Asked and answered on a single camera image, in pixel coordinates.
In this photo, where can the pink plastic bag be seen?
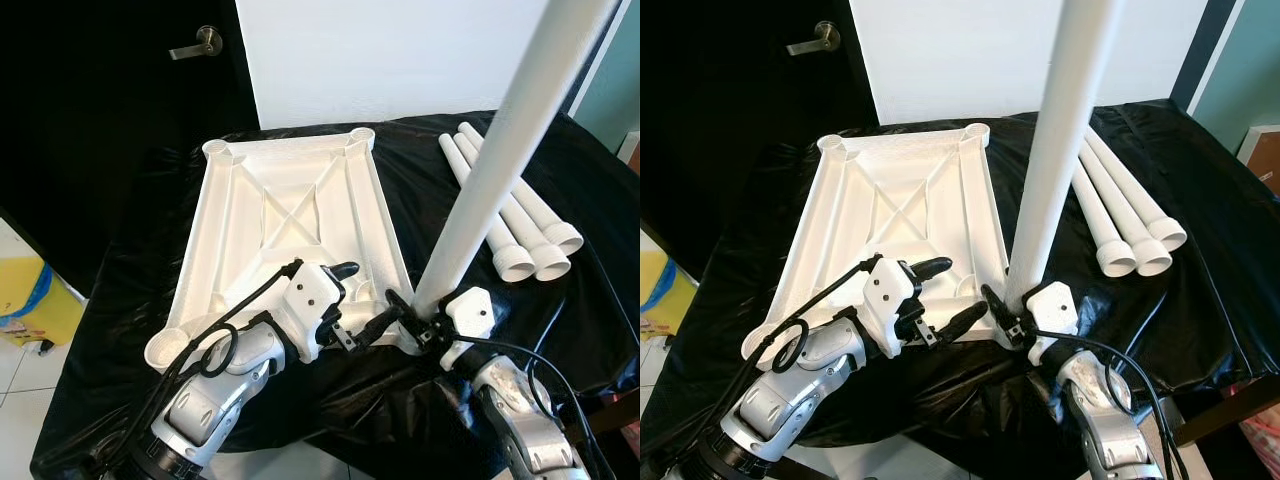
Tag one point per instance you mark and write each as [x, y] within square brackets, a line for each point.
[1260, 445]

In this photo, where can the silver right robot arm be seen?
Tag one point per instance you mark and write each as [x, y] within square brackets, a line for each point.
[1100, 420]
[520, 430]

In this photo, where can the dark grey door frame post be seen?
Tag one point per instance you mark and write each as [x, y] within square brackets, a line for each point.
[600, 60]
[1205, 50]

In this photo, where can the black door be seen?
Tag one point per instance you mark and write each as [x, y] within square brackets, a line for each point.
[100, 120]
[730, 120]

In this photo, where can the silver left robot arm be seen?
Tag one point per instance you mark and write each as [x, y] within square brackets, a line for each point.
[780, 395]
[200, 400]

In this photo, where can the brown wooden table brace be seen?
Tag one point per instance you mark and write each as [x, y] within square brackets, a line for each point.
[605, 412]
[1225, 420]

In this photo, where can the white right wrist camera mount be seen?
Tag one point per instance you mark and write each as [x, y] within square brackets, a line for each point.
[470, 310]
[1052, 305]

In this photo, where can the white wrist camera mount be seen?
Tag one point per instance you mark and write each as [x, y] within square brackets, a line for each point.
[312, 300]
[1052, 305]
[470, 310]
[890, 295]

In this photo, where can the white plastic table top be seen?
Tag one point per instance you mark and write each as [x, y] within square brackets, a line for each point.
[290, 210]
[900, 200]

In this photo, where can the brown board white frame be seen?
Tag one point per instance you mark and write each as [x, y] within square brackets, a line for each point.
[1262, 150]
[632, 150]

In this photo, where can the black shiny tablecloth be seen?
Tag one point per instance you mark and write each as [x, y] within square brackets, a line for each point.
[1200, 300]
[560, 330]

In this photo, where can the white plastic table leg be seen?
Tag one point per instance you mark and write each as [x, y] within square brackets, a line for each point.
[505, 245]
[1065, 130]
[550, 225]
[532, 236]
[1140, 195]
[1100, 225]
[1130, 220]
[500, 160]

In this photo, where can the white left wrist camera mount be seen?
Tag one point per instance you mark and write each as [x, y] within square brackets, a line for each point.
[312, 300]
[890, 295]

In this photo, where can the yellow bag with blue band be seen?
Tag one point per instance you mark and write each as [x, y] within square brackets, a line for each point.
[40, 310]
[665, 300]

